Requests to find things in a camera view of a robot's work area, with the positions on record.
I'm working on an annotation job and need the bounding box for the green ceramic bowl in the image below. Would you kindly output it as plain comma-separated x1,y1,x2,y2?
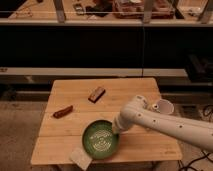
82,120,119,160

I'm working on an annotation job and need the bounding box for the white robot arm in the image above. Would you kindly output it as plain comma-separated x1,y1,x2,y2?
112,95,213,153

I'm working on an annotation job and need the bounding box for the brown rectangular block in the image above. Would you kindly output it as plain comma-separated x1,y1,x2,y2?
88,87,105,103

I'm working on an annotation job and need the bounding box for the white square sponge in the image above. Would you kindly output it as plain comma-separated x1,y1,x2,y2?
70,148,92,171

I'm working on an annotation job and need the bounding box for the wooden table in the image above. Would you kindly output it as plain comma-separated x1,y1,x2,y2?
31,78,182,171

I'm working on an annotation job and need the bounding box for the white cup with holder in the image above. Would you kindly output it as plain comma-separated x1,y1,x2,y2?
149,99,174,115

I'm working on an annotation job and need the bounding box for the reddish-brown sausage toy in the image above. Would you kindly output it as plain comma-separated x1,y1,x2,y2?
53,105,73,119

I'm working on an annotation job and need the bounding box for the wooden tray on shelf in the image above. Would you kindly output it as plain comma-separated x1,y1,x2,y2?
113,0,175,19

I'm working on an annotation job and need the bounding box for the dark device on shelf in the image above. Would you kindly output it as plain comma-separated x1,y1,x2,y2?
73,3,85,15

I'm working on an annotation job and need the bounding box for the black floor cable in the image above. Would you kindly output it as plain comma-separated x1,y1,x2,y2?
178,149,213,171

